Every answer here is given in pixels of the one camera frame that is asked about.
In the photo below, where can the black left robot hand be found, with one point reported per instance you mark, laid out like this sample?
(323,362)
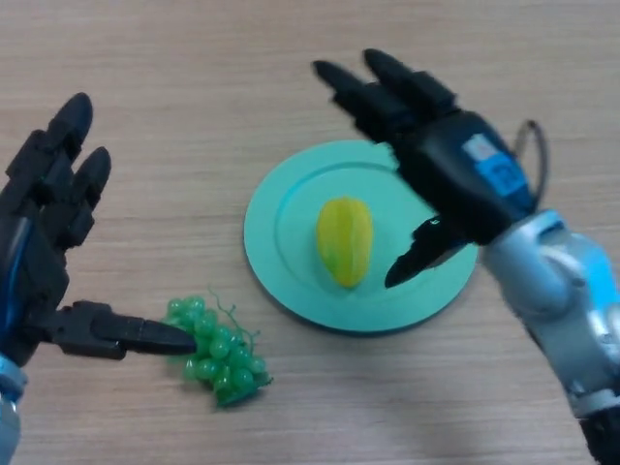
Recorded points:
(34,227)

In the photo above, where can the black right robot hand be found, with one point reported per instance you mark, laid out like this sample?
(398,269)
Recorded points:
(450,169)

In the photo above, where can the yellow starfruit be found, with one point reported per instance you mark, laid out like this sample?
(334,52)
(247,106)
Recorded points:
(345,242)

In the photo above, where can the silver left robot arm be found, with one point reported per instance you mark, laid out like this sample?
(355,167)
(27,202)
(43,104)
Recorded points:
(7,416)

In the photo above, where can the green round plate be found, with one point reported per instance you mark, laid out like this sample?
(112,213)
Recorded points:
(290,271)

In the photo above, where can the green grape bunch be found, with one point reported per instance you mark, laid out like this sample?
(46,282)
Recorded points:
(223,353)

